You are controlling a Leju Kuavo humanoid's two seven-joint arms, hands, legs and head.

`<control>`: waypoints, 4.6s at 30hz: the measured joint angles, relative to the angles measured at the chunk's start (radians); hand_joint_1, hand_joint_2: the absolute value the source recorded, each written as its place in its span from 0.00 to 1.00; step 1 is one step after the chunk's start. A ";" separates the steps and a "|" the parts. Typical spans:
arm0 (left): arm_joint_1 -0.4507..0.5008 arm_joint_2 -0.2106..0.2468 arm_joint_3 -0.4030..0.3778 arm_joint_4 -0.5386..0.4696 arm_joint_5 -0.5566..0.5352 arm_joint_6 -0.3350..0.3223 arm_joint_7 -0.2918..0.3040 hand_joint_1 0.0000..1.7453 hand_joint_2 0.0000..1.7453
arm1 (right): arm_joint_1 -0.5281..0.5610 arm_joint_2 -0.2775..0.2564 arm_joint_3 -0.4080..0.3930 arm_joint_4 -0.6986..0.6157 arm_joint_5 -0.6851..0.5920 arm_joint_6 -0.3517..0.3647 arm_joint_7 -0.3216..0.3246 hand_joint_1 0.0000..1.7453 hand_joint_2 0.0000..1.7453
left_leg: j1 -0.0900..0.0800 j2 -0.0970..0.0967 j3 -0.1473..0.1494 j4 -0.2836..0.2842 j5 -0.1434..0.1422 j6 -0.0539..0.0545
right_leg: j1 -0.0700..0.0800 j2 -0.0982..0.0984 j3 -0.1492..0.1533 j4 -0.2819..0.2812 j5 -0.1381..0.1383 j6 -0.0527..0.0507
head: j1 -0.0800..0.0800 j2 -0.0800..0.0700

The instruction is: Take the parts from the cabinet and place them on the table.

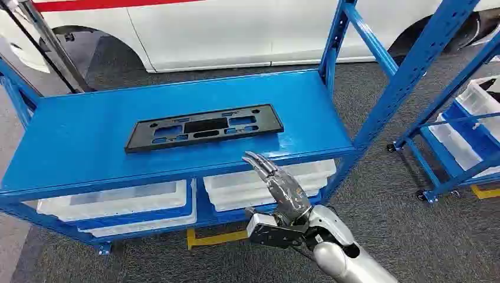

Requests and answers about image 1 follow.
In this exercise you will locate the black caster wheel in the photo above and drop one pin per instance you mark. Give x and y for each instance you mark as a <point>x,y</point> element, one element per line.
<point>391,148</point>
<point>421,195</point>

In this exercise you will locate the white plastic storage bin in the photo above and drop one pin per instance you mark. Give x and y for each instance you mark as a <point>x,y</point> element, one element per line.
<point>117,199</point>
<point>455,148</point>
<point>474,99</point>
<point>242,189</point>

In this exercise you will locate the black car tyre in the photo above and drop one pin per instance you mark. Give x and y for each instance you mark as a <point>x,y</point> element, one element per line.
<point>461,39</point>

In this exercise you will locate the black plastic plate frame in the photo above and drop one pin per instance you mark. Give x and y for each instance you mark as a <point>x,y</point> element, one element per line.
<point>141,134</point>

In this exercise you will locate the large blue metal shelf rack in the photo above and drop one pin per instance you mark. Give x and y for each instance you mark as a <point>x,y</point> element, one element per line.
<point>78,136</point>

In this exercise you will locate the grey metal pole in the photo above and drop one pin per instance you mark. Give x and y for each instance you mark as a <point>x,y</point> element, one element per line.
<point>54,43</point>

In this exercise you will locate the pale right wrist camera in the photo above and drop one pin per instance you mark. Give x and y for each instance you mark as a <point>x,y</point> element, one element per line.
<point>261,224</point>

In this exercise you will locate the thin black rod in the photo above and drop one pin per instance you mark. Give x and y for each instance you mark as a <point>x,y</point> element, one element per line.
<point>35,43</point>

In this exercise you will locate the white car body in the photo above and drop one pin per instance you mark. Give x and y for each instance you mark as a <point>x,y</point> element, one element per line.
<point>234,31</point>

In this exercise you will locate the small blue metal rack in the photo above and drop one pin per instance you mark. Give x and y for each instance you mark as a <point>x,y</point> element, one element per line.
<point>468,136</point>

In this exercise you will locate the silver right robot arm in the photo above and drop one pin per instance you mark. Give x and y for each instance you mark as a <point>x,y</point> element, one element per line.
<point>343,261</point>

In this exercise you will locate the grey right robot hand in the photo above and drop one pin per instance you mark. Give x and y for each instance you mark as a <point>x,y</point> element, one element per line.
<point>285,193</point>

